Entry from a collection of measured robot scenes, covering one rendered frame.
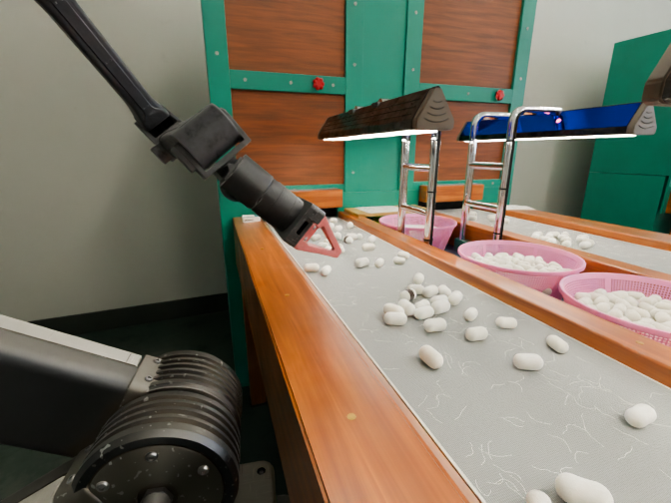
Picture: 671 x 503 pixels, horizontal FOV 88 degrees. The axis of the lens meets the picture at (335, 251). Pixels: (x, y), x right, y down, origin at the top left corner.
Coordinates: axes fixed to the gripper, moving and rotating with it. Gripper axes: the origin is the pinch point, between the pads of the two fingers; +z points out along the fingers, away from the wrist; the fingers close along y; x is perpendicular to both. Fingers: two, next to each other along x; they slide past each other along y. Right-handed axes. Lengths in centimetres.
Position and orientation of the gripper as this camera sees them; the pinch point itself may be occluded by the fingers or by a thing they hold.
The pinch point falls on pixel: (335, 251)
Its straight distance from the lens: 55.3
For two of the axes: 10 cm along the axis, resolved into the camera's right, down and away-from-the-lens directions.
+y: -3.1, -2.5, 9.2
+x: -6.2, 7.8, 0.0
